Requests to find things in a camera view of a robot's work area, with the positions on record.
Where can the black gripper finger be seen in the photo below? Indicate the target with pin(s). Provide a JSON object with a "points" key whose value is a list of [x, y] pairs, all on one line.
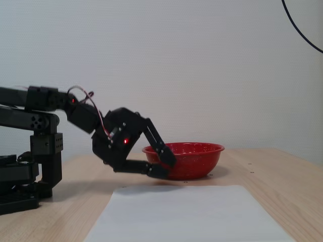
{"points": [[156, 171], [164, 153]]}

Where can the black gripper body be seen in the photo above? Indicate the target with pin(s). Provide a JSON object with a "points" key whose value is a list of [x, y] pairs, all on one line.
{"points": [[120, 141]]}

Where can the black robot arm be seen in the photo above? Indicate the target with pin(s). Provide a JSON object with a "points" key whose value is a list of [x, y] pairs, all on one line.
{"points": [[38, 100]]}

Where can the red speckled bowl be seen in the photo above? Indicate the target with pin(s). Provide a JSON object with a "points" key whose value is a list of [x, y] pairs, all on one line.
{"points": [[196, 161]]}

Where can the white paper sheet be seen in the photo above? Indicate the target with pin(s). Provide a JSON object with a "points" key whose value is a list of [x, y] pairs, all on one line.
{"points": [[189, 216]]}

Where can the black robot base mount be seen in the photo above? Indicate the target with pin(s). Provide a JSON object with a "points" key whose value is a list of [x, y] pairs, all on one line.
{"points": [[17, 201]]}

